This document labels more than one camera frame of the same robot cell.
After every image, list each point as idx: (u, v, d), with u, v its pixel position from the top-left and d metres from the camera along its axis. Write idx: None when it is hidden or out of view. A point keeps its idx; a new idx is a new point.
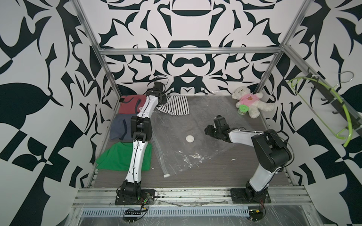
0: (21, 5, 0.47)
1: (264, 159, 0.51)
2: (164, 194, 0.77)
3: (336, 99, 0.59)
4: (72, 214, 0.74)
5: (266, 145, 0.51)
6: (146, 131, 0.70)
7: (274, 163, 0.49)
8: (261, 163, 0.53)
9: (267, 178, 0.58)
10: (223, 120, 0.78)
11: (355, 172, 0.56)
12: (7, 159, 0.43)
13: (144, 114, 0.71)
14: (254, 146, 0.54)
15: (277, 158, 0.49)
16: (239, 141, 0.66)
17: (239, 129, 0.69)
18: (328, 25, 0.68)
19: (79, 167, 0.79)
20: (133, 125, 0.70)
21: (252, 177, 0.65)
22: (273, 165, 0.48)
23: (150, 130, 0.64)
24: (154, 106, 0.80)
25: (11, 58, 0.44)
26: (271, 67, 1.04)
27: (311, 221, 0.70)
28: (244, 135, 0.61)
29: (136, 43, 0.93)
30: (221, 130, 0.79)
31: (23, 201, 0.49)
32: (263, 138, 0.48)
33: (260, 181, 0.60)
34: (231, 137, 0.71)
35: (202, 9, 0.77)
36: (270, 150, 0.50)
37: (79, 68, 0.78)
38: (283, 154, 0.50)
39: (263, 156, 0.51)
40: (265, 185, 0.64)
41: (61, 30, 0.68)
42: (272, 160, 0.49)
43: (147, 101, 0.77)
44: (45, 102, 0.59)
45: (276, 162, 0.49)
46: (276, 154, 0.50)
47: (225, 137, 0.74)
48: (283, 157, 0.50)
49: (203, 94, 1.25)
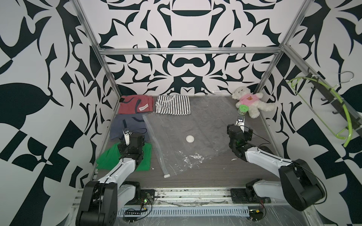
0: (20, 5, 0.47)
1: (292, 196, 0.44)
2: (164, 194, 0.77)
3: (336, 99, 0.59)
4: (72, 214, 0.74)
5: (297, 181, 0.44)
6: (105, 207, 0.41)
7: (307, 205, 0.42)
8: (289, 198, 0.45)
9: (276, 197, 0.54)
10: (238, 129, 0.67)
11: (355, 172, 0.56)
12: (7, 159, 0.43)
13: (110, 178, 0.48)
14: (281, 178, 0.46)
15: (309, 197, 0.43)
16: (256, 162, 0.60)
17: (258, 150, 0.61)
18: (328, 25, 0.68)
19: (79, 167, 0.79)
20: (85, 200, 0.42)
21: (259, 182, 0.64)
22: (304, 205, 0.42)
23: (113, 204, 0.44)
24: (127, 170, 0.58)
25: (10, 58, 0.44)
26: (271, 67, 1.04)
27: (311, 221, 0.70)
28: (267, 160, 0.54)
29: (136, 43, 0.93)
30: (236, 145, 0.70)
31: (24, 201, 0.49)
32: (292, 172, 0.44)
33: (267, 191, 0.59)
34: (248, 157, 0.63)
35: (202, 9, 0.77)
36: (300, 188, 0.43)
37: (79, 68, 0.78)
38: (314, 191, 0.43)
39: (292, 192, 0.44)
40: (266, 195, 0.60)
41: (61, 31, 0.68)
42: (304, 200, 0.42)
43: (119, 164, 0.57)
44: (45, 102, 0.59)
45: (308, 201, 0.42)
46: (307, 191, 0.43)
47: (240, 155, 0.66)
48: (316, 195, 0.43)
49: (203, 94, 1.25)
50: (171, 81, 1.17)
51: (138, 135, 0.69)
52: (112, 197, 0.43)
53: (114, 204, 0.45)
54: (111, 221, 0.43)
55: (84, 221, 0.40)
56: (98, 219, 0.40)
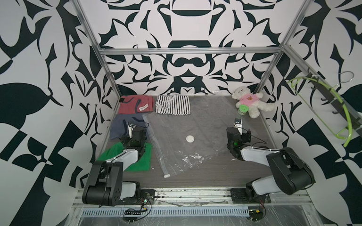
0: (20, 5, 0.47)
1: (281, 181, 0.46)
2: (164, 194, 0.77)
3: (336, 99, 0.59)
4: (72, 214, 0.74)
5: (283, 165, 0.47)
6: (111, 182, 0.44)
7: (295, 187, 0.44)
8: (279, 183, 0.48)
9: (275, 190, 0.53)
10: (236, 131, 0.71)
11: (355, 172, 0.56)
12: (7, 159, 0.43)
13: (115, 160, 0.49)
14: (269, 165, 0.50)
15: (296, 179, 0.45)
16: (252, 158, 0.62)
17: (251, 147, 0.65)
18: (328, 25, 0.68)
19: (79, 167, 0.79)
20: (93, 176, 0.44)
21: (256, 180, 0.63)
22: (293, 188, 0.44)
23: (118, 181, 0.46)
24: (130, 159, 0.60)
25: (10, 58, 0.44)
26: (271, 67, 1.04)
27: (311, 221, 0.70)
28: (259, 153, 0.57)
29: (136, 43, 0.93)
30: (234, 146, 0.73)
31: (24, 201, 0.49)
32: (279, 157, 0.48)
33: (265, 188, 0.59)
34: (243, 156, 0.67)
35: (202, 9, 0.77)
36: (288, 171, 0.46)
37: (79, 68, 0.78)
38: (300, 173, 0.46)
39: (280, 176, 0.46)
40: (266, 191, 0.59)
41: (61, 31, 0.68)
42: (291, 181, 0.44)
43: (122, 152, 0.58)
44: (45, 103, 0.59)
45: (296, 183, 0.44)
46: (294, 174, 0.46)
47: (237, 155, 0.70)
48: (303, 177, 0.45)
49: (203, 94, 1.25)
50: (171, 81, 1.17)
51: (141, 130, 0.72)
52: (117, 175, 0.45)
53: (119, 181, 0.47)
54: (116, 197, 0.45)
55: (91, 196, 0.42)
56: (103, 194, 0.42)
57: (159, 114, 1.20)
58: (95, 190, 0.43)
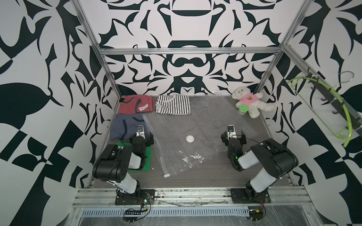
0: (21, 5, 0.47)
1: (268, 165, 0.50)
2: (164, 194, 0.77)
3: (336, 99, 0.59)
4: (72, 214, 0.74)
5: (267, 152, 0.52)
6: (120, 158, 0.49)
7: (278, 166, 0.47)
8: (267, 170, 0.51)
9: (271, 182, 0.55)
10: (237, 143, 0.72)
11: (355, 172, 0.56)
12: (7, 159, 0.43)
13: None
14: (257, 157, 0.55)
15: (278, 160, 0.48)
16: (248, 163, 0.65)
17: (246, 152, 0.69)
18: (328, 25, 0.68)
19: (79, 167, 0.79)
20: (106, 153, 0.50)
21: (253, 177, 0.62)
22: (277, 167, 0.47)
23: (126, 159, 0.51)
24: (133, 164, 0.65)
25: (10, 58, 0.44)
26: (271, 67, 1.04)
27: (311, 221, 0.70)
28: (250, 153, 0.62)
29: (136, 43, 0.93)
30: (234, 158, 0.76)
31: (24, 201, 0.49)
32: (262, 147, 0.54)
33: (262, 182, 0.60)
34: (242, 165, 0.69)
35: (202, 9, 0.77)
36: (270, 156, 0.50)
37: (79, 68, 0.78)
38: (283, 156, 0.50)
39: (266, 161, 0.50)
40: (265, 187, 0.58)
41: (61, 31, 0.68)
42: (274, 162, 0.48)
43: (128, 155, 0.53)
44: (45, 103, 0.59)
45: (279, 163, 0.48)
46: (276, 157, 0.50)
47: (237, 166, 0.72)
48: (286, 159, 0.49)
49: (203, 94, 1.25)
50: (171, 81, 1.17)
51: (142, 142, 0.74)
52: (127, 152, 0.52)
53: (127, 160, 0.52)
54: (121, 174, 0.48)
55: (99, 171, 0.46)
56: (111, 170, 0.46)
57: (159, 114, 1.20)
58: (104, 165, 0.47)
